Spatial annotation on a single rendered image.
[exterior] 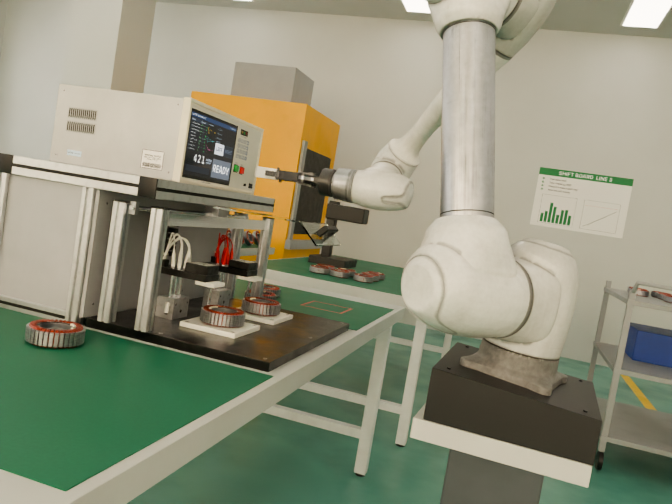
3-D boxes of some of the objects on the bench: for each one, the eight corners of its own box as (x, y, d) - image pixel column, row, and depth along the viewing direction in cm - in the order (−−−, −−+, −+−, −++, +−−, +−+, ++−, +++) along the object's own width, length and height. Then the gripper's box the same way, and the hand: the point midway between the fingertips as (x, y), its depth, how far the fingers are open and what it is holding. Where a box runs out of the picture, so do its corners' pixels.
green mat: (394, 309, 251) (394, 309, 251) (356, 330, 193) (356, 330, 193) (192, 268, 277) (192, 267, 277) (105, 275, 219) (105, 274, 219)
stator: (251, 324, 159) (253, 310, 159) (232, 331, 148) (234, 315, 148) (212, 316, 162) (214, 302, 162) (191, 321, 151) (193, 306, 151)
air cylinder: (187, 316, 162) (190, 296, 162) (171, 320, 155) (175, 298, 154) (170, 312, 163) (173, 292, 163) (154, 316, 156) (157, 294, 156)
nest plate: (259, 330, 160) (260, 325, 160) (234, 338, 146) (235, 333, 146) (208, 318, 164) (209, 313, 164) (179, 325, 150) (180, 320, 150)
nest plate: (292, 318, 183) (293, 314, 183) (273, 325, 169) (274, 321, 169) (247, 308, 188) (247, 304, 187) (224, 314, 173) (225, 310, 173)
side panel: (83, 324, 144) (101, 189, 142) (74, 326, 141) (93, 188, 139) (-11, 301, 152) (6, 172, 150) (-21, 302, 149) (-4, 171, 147)
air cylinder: (228, 307, 185) (231, 289, 185) (217, 309, 178) (219, 291, 178) (213, 303, 187) (216, 286, 186) (201, 306, 179) (204, 287, 179)
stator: (284, 313, 182) (286, 301, 182) (272, 318, 172) (274, 305, 171) (249, 306, 185) (251, 294, 185) (235, 311, 174) (237, 298, 174)
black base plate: (348, 330, 191) (349, 323, 191) (268, 372, 130) (269, 362, 130) (214, 300, 204) (215, 294, 204) (84, 326, 143) (85, 316, 143)
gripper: (326, 195, 161) (244, 182, 168) (339, 198, 174) (263, 186, 180) (330, 167, 161) (248, 155, 167) (344, 172, 173) (266, 161, 180)
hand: (267, 173), depth 173 cm, fingers closed
